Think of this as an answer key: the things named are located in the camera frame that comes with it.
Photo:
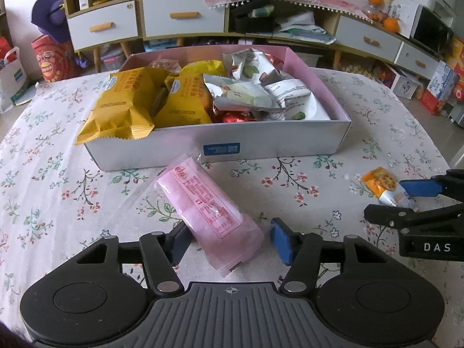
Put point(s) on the red gift bag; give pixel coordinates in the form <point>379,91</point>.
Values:
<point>6,47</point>

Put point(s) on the blue white carton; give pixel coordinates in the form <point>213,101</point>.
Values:
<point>444,79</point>

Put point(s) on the floral tablecloth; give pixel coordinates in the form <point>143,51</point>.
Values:
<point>72,188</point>

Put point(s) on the pink snack packet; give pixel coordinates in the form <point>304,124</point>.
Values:
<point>210,210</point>

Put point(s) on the white nut snack packet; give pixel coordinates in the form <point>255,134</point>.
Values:
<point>297,98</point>
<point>250,65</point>

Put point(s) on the purple plush toy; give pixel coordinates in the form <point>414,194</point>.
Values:
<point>47,7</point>

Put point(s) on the white drawer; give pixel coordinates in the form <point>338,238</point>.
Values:
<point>409,56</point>
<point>351,32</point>
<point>119,18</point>
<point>210,3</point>

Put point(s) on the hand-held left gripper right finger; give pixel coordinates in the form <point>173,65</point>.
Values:
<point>281,241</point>

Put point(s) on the white shopping bag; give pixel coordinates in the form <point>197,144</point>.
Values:
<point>14,79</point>

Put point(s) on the white blue printed box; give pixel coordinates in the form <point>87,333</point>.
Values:
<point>402,14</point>

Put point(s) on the cream pastry snack packet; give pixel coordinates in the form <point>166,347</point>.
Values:
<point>246,96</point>

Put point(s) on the blue storage bin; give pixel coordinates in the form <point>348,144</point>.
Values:
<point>159,46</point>

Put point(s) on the white printed floor box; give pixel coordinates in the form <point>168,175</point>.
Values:
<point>408,87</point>

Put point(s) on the yellow printed box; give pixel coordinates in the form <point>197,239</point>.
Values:
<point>456,54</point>

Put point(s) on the long wooden media stand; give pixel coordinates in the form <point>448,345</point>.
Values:
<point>337,60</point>

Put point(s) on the red snack packet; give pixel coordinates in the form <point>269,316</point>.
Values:
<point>232,117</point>

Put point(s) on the red floor box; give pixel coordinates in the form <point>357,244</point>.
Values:
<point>433,103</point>

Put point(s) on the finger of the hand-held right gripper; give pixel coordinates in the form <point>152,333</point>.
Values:
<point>384,215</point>
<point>420,188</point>

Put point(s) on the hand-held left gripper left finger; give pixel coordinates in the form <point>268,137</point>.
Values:
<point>177,246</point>

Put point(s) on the orange white snack packet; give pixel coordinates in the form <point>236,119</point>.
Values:
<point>380,183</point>

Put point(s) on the small clear storage bin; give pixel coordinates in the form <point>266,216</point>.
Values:
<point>112,58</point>

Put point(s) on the pink silver cardboard box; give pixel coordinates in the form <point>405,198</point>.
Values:
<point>290,141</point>

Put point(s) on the yellow egg tray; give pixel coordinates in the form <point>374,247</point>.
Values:
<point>357,69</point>

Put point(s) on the pile of plastic bags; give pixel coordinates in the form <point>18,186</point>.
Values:
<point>301,29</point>

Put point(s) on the large yellow snack packet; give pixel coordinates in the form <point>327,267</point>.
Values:
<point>119,108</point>

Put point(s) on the black basket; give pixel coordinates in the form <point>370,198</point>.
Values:
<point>246,25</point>

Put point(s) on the red patterned bag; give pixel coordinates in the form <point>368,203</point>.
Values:
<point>54,61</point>

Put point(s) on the red printed package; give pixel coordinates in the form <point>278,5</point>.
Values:
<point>384,76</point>

